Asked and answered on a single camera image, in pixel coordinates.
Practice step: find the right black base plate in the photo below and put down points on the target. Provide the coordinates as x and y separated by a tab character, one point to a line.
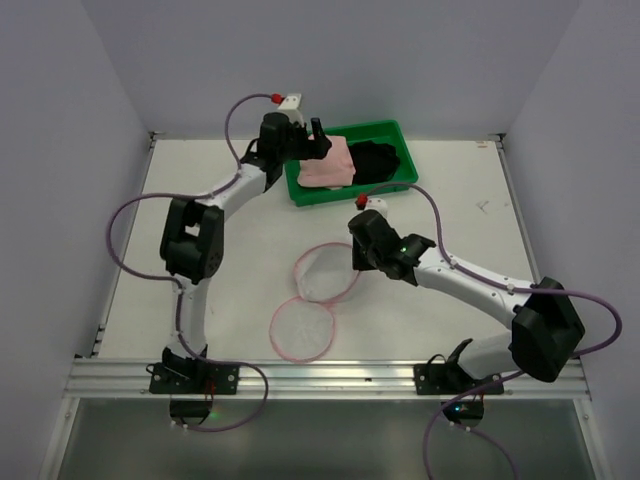
443	376

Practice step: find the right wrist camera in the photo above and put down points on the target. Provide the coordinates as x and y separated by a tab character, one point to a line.
364	203

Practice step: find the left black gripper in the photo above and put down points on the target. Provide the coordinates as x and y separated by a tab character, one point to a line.
314	144

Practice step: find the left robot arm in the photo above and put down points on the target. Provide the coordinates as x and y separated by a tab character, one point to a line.
192	244

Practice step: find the white pink mesh laundry bag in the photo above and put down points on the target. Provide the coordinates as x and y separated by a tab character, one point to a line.
303	328

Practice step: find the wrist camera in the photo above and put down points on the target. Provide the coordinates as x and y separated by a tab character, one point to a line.
291	107
364	203

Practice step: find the aluminium mounting rail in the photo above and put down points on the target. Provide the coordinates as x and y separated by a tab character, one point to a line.
324	380

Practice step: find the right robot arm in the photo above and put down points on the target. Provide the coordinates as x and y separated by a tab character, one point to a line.
542	325

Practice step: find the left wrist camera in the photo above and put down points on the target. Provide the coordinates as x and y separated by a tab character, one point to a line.
291	107

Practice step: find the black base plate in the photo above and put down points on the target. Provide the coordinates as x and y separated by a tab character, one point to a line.
443	376
174	375

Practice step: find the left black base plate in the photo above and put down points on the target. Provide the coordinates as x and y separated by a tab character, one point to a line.
174	375

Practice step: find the black bra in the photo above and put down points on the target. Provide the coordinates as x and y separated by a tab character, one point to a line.
373	162

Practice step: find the green plastic tray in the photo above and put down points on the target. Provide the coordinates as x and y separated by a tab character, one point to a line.
385	132

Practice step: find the pink bra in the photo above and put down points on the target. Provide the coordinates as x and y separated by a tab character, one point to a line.
335	170

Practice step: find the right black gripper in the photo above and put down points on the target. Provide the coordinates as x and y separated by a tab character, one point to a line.
360	251

